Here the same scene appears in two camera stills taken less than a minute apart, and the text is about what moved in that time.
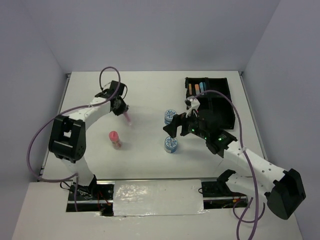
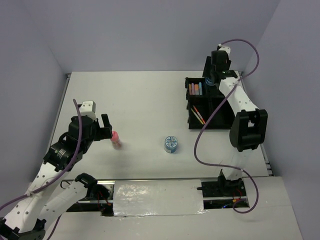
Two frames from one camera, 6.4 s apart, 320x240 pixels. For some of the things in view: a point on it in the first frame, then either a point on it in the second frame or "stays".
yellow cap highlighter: x=190 y=89 stays
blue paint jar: x=171 y=145 stays
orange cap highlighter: x=197 y=87 stays
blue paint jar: x=168 y=116 to x=209 y=81
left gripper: x=124 y=107 to x=105 y=132
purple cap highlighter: x=128 y=118 to x=193 y=89
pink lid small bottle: x=113 y=136 stays
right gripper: x=178 y=120 to x=207 y=72
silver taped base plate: x=158 y=197 stays
